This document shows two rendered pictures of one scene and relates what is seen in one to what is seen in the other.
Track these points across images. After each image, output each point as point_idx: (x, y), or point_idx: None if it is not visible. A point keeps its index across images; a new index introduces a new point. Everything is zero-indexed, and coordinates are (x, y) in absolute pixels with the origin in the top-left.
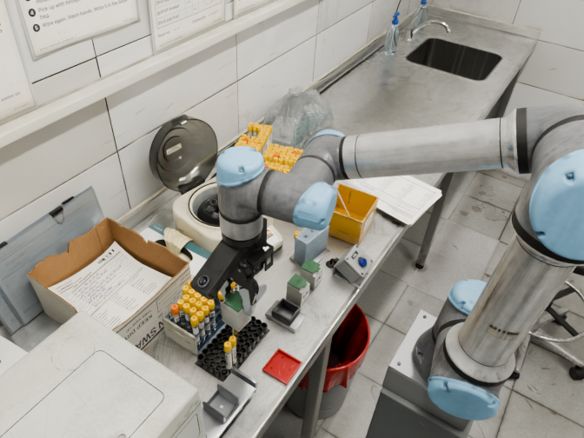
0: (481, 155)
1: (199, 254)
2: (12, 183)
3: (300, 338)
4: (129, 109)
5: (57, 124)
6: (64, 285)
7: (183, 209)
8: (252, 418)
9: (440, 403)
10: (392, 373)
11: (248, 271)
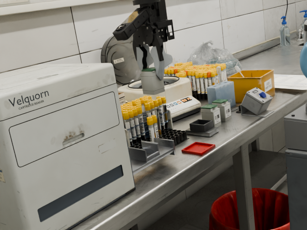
0: None
1: None
2: (11, 49)
3: (214, 138)
4: (87, 26)
5: (41, 19)
6: None
7: (124, 88)
8: (172, 169)
9: None
10: (288, 124)
11: (153, 26)
